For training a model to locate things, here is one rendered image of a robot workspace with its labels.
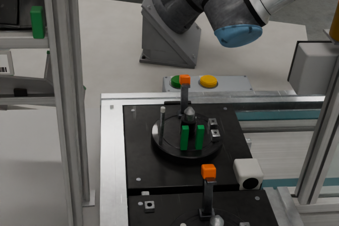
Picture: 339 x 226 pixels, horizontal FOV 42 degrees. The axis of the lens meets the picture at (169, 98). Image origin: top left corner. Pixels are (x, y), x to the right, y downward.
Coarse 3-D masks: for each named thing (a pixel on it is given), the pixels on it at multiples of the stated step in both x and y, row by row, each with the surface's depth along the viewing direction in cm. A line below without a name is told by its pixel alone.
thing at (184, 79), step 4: (180, 76) 88; (184, 76) 87; (188, 76) 87; (180, 80) 88; (184, 80) 87; (188, 80) 87; (184, 84) 87; (188, 84) 87; (184, 88) 88; (188, 88) 88; (184, 92) 88; (184, 96) 89; (184, 100) 89; (184, 104) 89; (180, 108) 90; (184, 108) 89
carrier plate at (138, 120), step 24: (144, 120) 92; (216, 120) 93; (144, 144) 86; (240, 144) 88; (144, 168) 81; (168, 168) 81; (192, 168) 81; (216, 168) 82; (168, 192) 78; (192, 192) 79
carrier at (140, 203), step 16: (224, 192) 77; (240, 192) 77; (256, 192) 78; (128, 208) 74; (160, 208) 73; (176, 208) 74; (192, 208) 74; (224, 208) 74; (240, 208) 74; (256, 208) 75; (144, 224) 70; (160, 224) 71; (176, 224) 68; (192, 224) 69; (208, 224) 64; (224, 224) 69; (240, 224) 67; (256, 224) 72; (272, 224) 72
